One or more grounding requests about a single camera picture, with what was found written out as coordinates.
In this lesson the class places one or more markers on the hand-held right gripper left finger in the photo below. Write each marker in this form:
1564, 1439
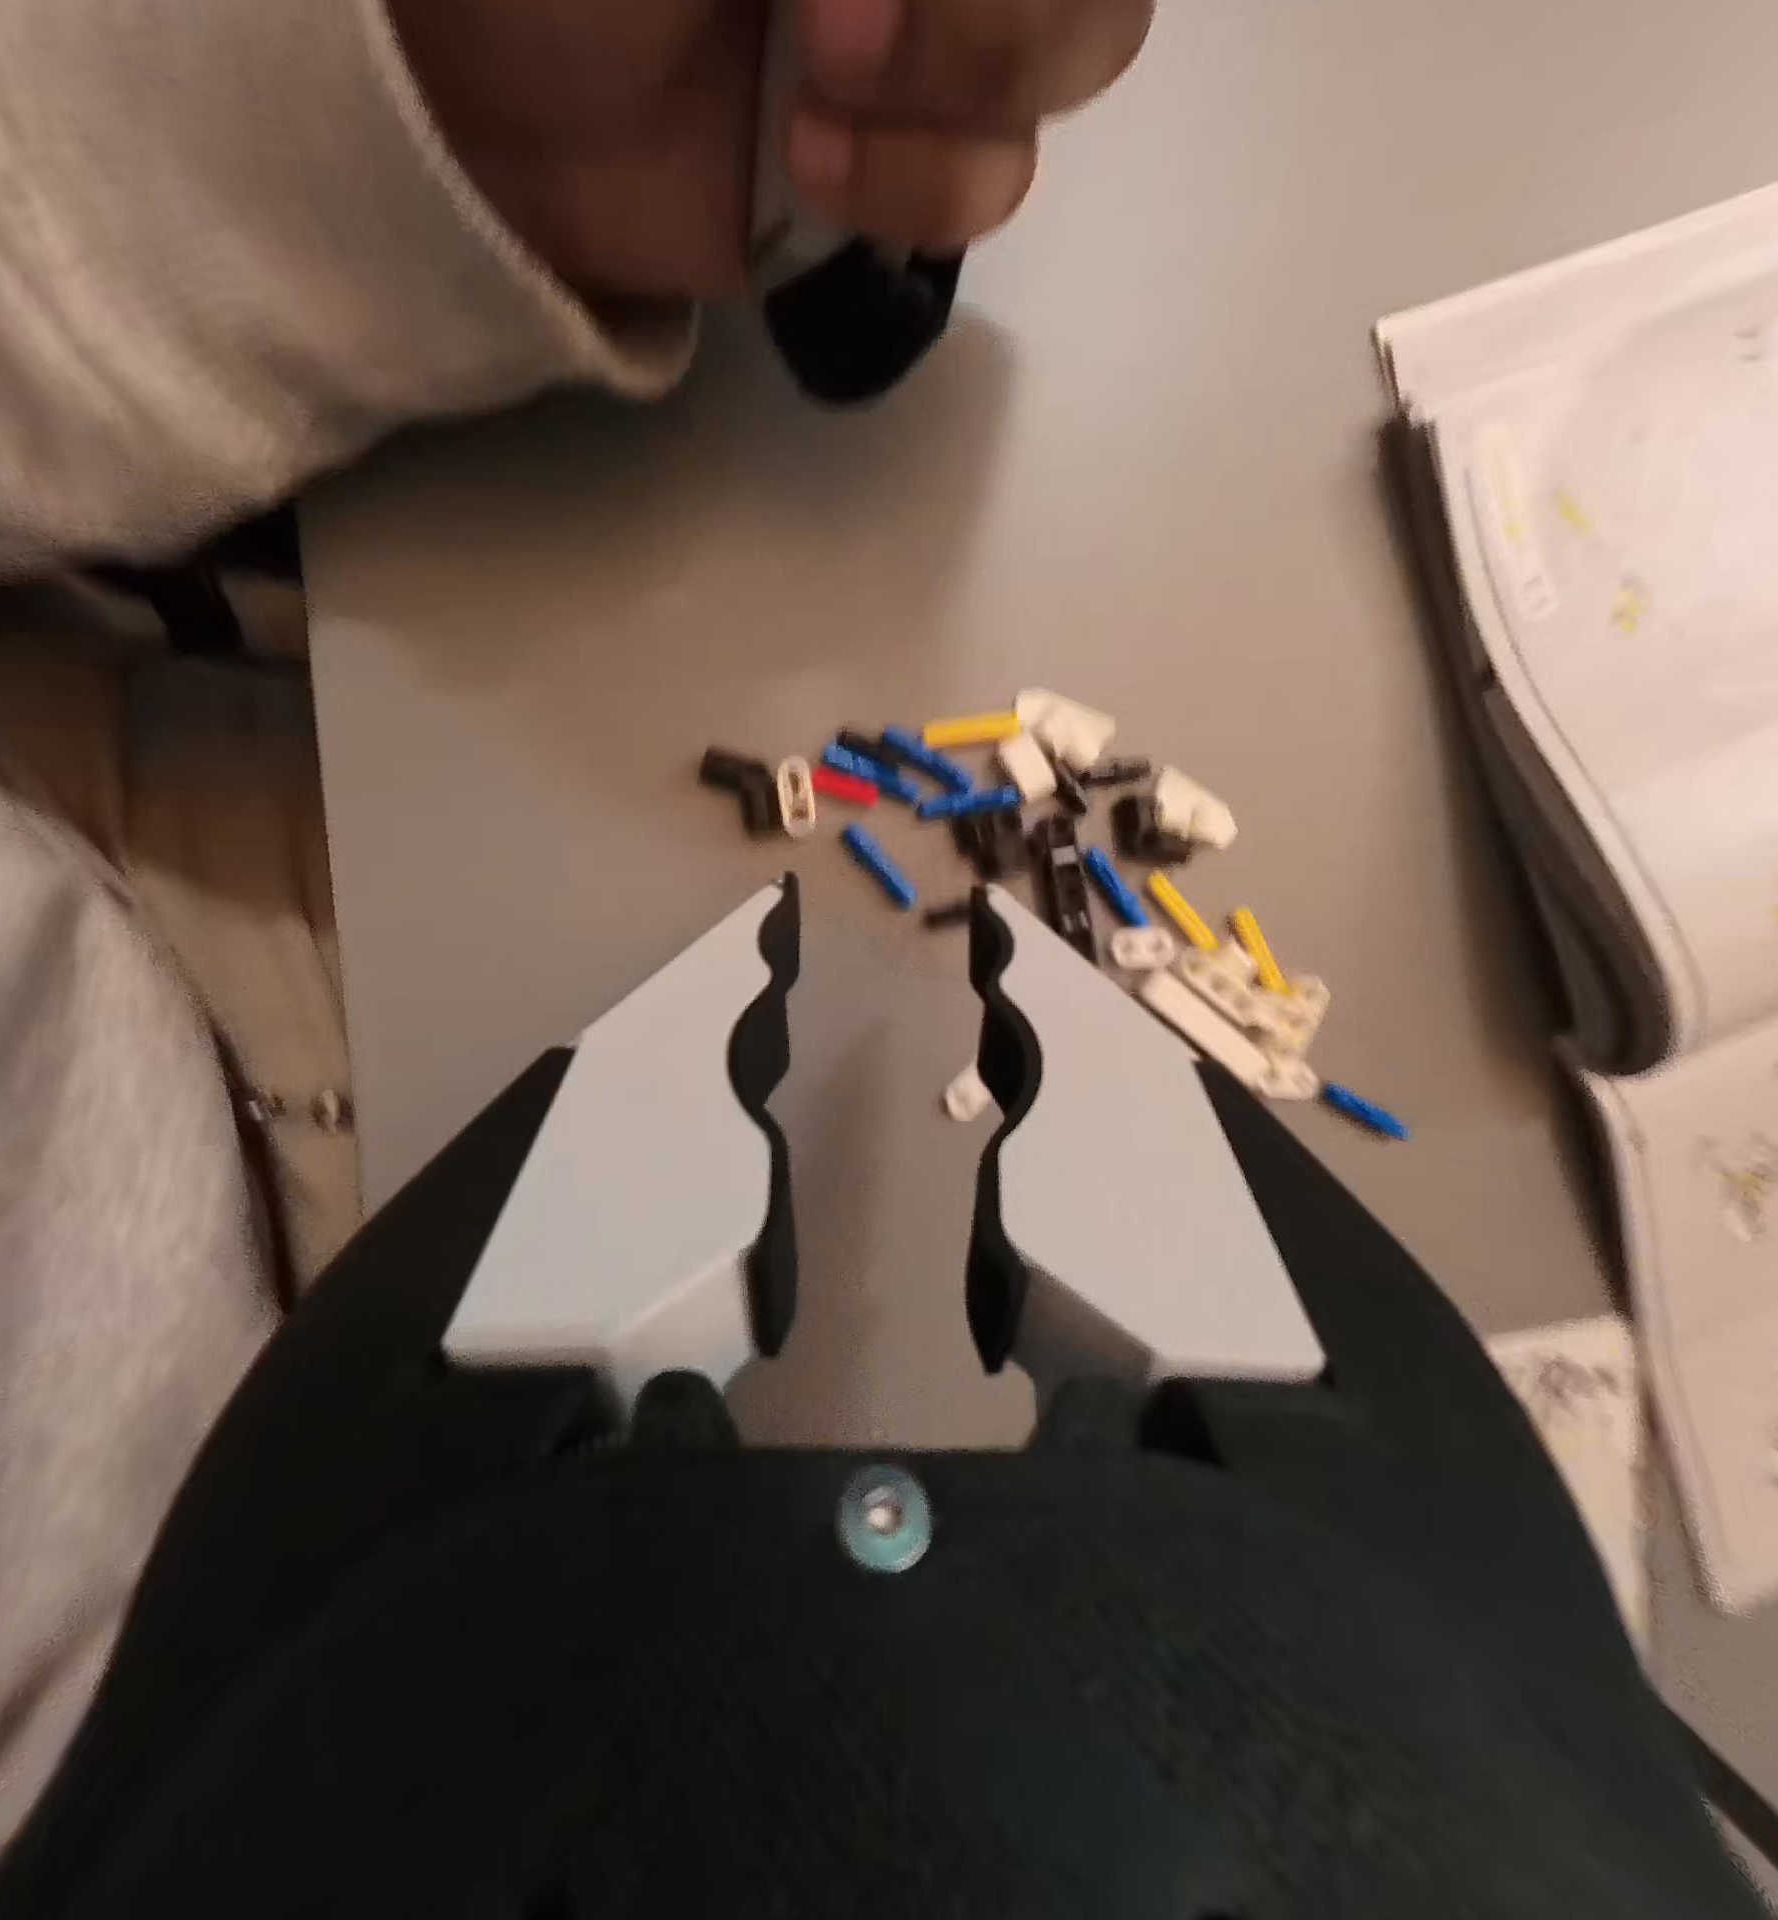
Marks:
634, 1200

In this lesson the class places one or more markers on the pile of lego pieces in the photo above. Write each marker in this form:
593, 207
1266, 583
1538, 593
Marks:
1062, 877

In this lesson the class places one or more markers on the person's left hand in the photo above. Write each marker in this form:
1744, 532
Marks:
619, 150

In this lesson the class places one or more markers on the lego instruction booklet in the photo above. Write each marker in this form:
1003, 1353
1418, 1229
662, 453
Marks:
1653, 600

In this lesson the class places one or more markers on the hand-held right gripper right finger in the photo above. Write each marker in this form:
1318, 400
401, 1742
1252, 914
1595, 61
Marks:
1143, 1216

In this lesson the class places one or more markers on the person's grey hoodie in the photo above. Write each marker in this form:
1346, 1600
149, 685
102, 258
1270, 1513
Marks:
64, 1276

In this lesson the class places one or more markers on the white small lego connector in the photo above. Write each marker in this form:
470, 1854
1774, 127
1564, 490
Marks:
968, 1095

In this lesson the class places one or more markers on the person's left forearm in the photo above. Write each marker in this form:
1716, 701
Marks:
200, 272

